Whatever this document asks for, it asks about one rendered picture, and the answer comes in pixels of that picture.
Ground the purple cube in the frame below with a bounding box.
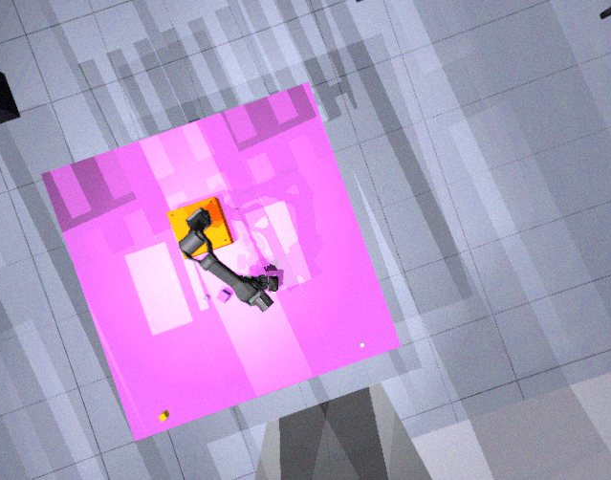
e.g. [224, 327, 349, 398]
[217, 289, 231, 303]

